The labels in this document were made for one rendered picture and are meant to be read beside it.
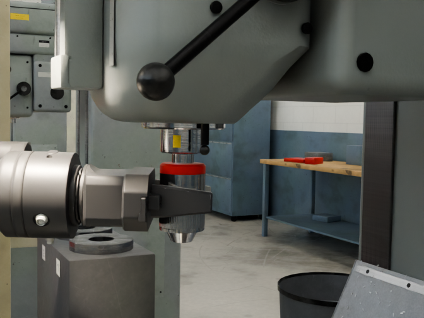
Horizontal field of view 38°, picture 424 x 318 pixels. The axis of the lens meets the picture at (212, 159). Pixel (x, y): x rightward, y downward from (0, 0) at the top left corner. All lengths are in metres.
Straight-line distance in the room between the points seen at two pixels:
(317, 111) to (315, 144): 0.40
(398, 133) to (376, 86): 0.30
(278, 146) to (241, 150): 0.54
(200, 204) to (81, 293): 0.29
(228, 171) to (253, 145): 0.48
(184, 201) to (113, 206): 0.07
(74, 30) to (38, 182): 0.15
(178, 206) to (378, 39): 0.25
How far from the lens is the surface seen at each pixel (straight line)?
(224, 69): 0.55
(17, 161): 0.63
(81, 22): 0.58
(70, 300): 0.83
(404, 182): 0.90
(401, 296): 0.90
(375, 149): 0.94
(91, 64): 0.58
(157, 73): 0.47
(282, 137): 8.08
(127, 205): 0.58
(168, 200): 0.60
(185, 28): 0.53
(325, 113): 7.37
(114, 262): 0.84
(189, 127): 0.59
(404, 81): 0.63
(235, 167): 7.89
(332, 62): 0.59
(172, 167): 0.61
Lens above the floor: 1.31
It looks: 4 degrees down
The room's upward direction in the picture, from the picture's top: 1 degrees clockwise
